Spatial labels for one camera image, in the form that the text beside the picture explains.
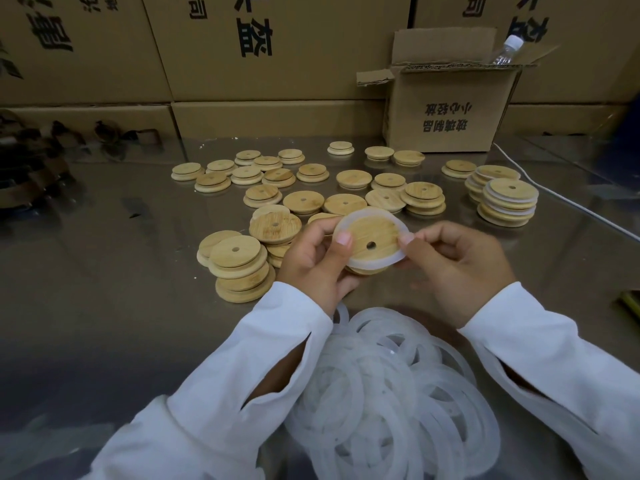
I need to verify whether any person's right hand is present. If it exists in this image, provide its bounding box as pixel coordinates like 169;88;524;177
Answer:
397;221;519;329

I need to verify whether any person's left hand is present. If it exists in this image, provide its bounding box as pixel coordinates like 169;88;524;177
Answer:
276;217;362;316

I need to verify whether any translucent white silicone ring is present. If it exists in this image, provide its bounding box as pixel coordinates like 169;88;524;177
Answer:
332;210;412;272

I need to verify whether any round bamboo lid with hole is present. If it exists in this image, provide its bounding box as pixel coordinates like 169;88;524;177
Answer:
336;215;407;276

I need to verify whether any person's right forearm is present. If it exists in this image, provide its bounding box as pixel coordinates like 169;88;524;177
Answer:
457;281;640;480

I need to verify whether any person's left forearm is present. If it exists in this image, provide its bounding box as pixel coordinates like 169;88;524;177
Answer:
80;281;334;480

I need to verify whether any spread of bare bamboo lids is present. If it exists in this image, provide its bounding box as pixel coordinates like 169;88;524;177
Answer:
170;140;479;304

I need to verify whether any stack of ringed bamboo lids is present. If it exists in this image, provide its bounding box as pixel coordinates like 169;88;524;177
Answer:
464;165;540;229

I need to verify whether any small open cardboard box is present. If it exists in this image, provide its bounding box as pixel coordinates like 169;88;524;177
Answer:
356;27;562;154

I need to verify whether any pile of white silicone rings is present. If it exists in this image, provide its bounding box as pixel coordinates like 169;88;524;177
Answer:
284;302;502;480

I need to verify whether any stack of large cardboard boxes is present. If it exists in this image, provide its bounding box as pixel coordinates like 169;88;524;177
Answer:
0;0;640;141

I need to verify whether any clear plastic bottle white cap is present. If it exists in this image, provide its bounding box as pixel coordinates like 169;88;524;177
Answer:
488;34;524;66

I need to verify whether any white cable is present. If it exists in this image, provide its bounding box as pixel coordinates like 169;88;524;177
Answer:
492;142;640;242

